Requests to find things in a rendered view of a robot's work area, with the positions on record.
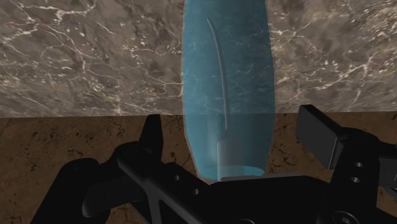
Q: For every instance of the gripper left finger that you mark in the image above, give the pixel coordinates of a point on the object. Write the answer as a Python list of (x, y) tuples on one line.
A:
[(149, 173)]

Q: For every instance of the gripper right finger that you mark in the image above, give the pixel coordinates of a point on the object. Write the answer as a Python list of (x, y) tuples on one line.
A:
[(347, 155)]

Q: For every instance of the translucent blue glass bottle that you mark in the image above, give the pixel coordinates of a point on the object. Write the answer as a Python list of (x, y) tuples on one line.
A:
[(229, 77)]

